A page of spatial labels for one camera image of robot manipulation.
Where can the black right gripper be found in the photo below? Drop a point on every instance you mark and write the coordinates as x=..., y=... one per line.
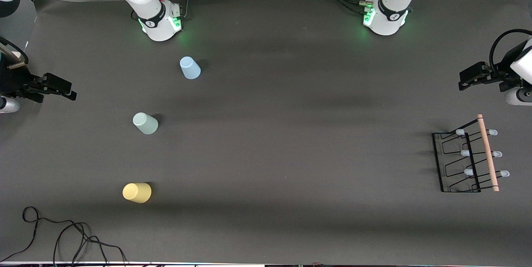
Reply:
x=13, y=80

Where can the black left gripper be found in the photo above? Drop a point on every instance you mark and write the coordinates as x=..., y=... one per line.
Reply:
x=500, y=75

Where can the pale green plastic cup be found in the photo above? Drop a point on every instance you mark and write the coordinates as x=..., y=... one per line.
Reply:
x=145, y=123

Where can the yellow plastic cup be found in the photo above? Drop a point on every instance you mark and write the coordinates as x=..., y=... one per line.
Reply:
x=137, y=192

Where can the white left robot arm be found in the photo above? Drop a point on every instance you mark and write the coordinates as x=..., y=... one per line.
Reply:
x=392, y=9

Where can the light blue plastic cup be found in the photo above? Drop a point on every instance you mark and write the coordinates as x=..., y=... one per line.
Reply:
x=190, y=68

